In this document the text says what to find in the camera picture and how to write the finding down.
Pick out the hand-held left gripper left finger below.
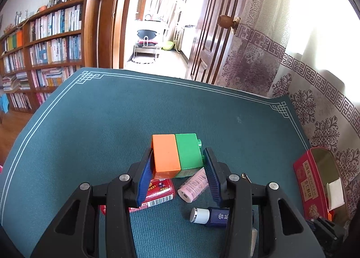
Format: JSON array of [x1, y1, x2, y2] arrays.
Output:
[[30, 147, 155, 258]]

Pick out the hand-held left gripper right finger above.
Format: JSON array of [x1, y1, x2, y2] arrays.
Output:
[[203, 147, 327, 258]]

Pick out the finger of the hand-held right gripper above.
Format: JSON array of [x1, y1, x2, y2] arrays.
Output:
[[305, 217, 345, 247]]

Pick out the orange green toy block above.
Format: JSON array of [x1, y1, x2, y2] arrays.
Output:
[[151, 133, 203, 179]]

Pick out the red tin box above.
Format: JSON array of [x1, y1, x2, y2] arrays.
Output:
[[293, 147, 355, 226]]

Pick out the red cylindrical bottle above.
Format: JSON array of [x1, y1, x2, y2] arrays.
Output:
[[100, 178, 176, 216]]

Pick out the pink hair roller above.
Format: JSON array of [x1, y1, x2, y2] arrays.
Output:
[[178, 167, 210, 203]]

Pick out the dark blue white-capped bottle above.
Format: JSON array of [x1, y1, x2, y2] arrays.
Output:
[[190, 207, 234, 229]]

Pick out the white paper strip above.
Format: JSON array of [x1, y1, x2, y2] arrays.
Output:
[[250, 227, 259, 257]]

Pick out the teal desk mat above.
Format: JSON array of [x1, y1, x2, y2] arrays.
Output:
[[0, 67, 313, 258]]

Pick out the white purple patterned curtain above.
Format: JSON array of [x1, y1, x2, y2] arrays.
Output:
[[216, 0, 360, 219]]

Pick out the wooden bookshelf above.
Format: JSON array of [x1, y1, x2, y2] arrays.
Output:
[[0, 0, 100, 114]]

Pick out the brown wooden door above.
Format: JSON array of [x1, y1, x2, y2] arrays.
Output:
[[186, 0, 245, 84]]

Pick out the wooden door knob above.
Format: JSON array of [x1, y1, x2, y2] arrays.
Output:
[[218, 15, 241, 34]]

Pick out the rows of books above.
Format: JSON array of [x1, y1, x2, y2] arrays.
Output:
[[1, 4, 83, 111]]

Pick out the wooden door frame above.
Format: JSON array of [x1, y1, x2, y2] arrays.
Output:
[[98, 0, 152, 69]]

